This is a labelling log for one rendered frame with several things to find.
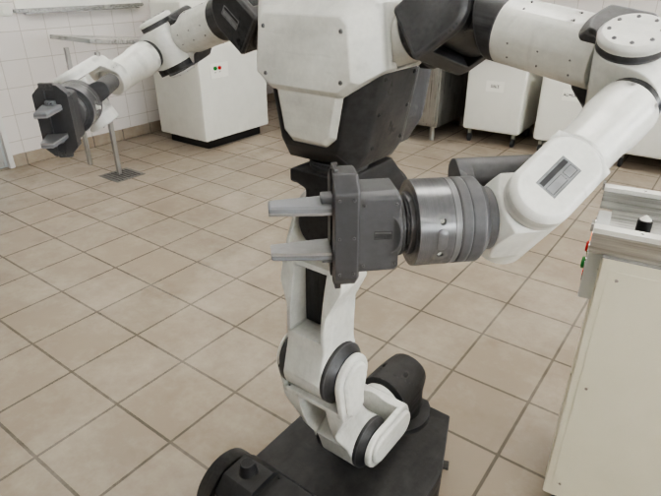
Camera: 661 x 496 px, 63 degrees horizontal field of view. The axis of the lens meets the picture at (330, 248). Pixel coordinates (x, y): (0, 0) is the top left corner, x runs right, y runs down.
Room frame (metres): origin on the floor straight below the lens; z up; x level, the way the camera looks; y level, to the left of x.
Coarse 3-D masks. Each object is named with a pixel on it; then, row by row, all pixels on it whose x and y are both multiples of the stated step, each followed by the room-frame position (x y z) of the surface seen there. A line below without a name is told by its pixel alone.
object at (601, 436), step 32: (640, 224) 1.12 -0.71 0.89; (608, 256) 1.05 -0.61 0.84; (608, 288) 1.04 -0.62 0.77; (640, 288) 1.01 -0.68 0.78; (608, 320) 1.03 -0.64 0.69; (640, 320) 1.00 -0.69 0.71; (576, 352) 1.07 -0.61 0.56; (608, 352) 1.02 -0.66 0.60; (640, 352) 0.99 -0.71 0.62; (576, 384) 1.05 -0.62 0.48; (608, 384) 1.01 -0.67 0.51; (640, 384) 0.98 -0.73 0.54; (576, 416) 1.03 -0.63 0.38; (608, 416) 1.00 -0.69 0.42; (640, 416) 0.97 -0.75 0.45; (576, 448) 1.02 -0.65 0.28; (608, 448) 0.99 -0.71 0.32; (640, 448) 0.96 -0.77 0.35; (544, 480) 1.08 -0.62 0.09; (576, 480) 1.01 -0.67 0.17; (608, 480) 0.98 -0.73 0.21; (640, 480) 0.95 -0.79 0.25
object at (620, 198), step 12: (612, 192) 1.32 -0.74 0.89; (624, 192) 1.31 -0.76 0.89; (636, 192) 1.29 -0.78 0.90; (648, 192) 1.29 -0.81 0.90; (660, 192) 1.29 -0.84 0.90; (612, 204) 1.32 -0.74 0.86; (624, 204) 1.30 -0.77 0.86; (636, 204) 1.29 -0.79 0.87; (648, 204) 1.28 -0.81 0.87; (660, 204) 1.27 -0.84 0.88; (660, 216) 1.26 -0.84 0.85
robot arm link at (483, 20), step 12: (480, 0) 0.84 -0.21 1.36; (492, 0) 0.83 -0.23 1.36; (504, 0) 0.82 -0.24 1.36; (480, 12) 0.82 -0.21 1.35; (492, 12) 0.81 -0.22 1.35; (468, 24) 0.85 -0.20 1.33; (480, 24) 0.82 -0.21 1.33; (492, 24) 0.80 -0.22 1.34; (456, 36) 0.85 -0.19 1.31; (468, 36) 0.86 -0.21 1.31; (480, 36) 0.81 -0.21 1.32; (456, 48) 0.89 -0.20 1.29; (468, 48) 0.89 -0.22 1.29; (480, 48) 0.82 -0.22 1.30; (492, 60) 0.83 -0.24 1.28
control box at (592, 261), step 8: (600, 216) 1.28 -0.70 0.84; (608, 216) 1.28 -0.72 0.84; (608, 224) 1.22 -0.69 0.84; (592, 256) 1.10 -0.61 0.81; (600, 256) 1.10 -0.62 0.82; (584, 264) 1.16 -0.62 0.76; (592, 264) 1.10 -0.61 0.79; (584, 272) 1.11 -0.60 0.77; (592, 272) 1.10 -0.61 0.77; (584, 280) 1.11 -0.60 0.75; (592, 280) 1.10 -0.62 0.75; (584, 288) 1.10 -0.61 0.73; (592, 288) 1.10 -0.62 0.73; (584, 296) 1.10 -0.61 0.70
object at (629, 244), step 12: (600, 228) 1.07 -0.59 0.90; (612, 228) 1.07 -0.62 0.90; (624, 228) 1.07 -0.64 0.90; (600, 240) 1.07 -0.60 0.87; (612, 240) 1.06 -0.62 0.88; (624, 240) 1.05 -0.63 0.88; (636, 240) 1.03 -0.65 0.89; (648, 240) 1.02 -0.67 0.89; (660, 240) 1.01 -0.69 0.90; (600, 252) 1.06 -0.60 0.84; (612, 252) 1.05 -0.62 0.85; (624, 252) 1.04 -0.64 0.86; (636, 252) 1.03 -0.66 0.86; (648, 252) 1.02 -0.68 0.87; (660, 252) 1.01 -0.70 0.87; (660, 264) 1.01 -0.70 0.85
